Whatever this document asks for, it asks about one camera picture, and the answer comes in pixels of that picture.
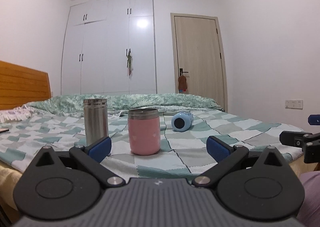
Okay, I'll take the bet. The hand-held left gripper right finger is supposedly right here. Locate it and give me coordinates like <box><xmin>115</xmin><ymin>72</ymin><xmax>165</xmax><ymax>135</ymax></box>
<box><xmin>192</xmin><ymin>135</ymin><xmax>288</xmax><ymax>189</ymax></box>

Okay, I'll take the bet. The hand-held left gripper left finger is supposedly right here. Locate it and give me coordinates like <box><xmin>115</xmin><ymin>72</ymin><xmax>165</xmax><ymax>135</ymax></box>
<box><xmin>35</xmin><ymin>136</ymin><xmax>126</xmax><ymax>189</ymax></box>

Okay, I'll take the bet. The blue cup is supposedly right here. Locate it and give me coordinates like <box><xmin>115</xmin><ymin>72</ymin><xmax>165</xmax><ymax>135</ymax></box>
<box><xmin>171</xmin><ymin>111</ymin><xmax>194</xmax><ymax>133</ymax></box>

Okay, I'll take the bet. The silver steel cup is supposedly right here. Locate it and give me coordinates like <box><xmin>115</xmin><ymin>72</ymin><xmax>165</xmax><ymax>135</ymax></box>
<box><xmin>83</xmin><ymin>98</ymin><xmax>109</xmax><ymax>147</ymax></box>

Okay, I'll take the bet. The pink cup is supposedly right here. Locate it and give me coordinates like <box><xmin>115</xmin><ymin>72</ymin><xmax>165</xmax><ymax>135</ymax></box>
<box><xmin>127</xmin><ymin>108</ymin><xmax>161</xmax><ymax>156</ymax></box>

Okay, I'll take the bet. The person's purple clothing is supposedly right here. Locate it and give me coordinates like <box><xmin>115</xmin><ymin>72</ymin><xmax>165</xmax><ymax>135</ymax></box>
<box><xmin>297</xmin><ymin>170</ymin><xmax>320</xmax><ymax>227</ymax></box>

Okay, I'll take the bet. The green checkered bed sheet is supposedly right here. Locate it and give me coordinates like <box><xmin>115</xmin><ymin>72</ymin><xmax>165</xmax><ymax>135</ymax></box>
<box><xmin>0</xmin><ymin>108</ymin><xmax>306</xmax><ymax>182</ymax></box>

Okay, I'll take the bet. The green floral quilt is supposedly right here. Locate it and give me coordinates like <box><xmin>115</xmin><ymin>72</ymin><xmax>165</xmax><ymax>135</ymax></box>
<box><xmin>24</xmin><ymin>93</ymin><xmax>224</xmax><ymax>118</ymax></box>

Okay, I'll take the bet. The brown hanging bag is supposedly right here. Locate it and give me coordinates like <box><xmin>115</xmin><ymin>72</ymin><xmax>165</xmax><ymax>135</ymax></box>
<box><xmin>178</xmin><ymin>72</ymin><xmax>189</xmax><ymax>94</ymax></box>

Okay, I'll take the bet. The light wooden door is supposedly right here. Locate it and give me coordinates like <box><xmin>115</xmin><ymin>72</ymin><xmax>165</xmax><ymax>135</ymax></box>
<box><xmin>170</xmin><ymin>12</ymin><xmax>228</xmax><ymax>112</ymax></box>

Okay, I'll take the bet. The green hanging ornament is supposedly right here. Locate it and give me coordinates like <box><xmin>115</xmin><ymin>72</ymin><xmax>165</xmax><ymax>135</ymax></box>
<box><xmin>126</xmin><ymin>50</ymin><xmax>134</xmax><ymax>77</ymax></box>

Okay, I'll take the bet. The floral pillow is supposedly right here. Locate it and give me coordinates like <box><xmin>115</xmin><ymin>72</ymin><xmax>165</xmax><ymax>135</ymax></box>
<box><xmin>0</xmin><ymin>105</ymin><xmax>34</xmax><ymax>124</ymax></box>

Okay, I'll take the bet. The yellow mattress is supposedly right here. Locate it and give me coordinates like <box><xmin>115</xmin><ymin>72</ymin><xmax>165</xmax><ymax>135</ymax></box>
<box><xmin>0</xmin><ymin>160</ymin><xmax>27</xmax><ymax>222</ymax></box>

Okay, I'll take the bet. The wooden bed headboard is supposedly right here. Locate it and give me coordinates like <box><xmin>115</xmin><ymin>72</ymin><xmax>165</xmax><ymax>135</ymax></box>
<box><xmin>0</xmin><ymin>60</ymin><xmax>52</xmax><ymax>110</ymax></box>

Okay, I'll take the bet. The white wardrobe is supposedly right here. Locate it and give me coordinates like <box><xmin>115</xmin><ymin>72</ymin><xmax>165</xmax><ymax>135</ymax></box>
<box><xmin>61</xmin><ymin>0</ymin><xmax>157</xmax><ymax>95</ymax></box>

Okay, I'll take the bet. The white wall socket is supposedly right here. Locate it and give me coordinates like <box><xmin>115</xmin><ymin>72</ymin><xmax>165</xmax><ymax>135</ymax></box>
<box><xmin>285</xmin><ymin>99</ymin><xmax>304</xmax><ymax>110</ymax></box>

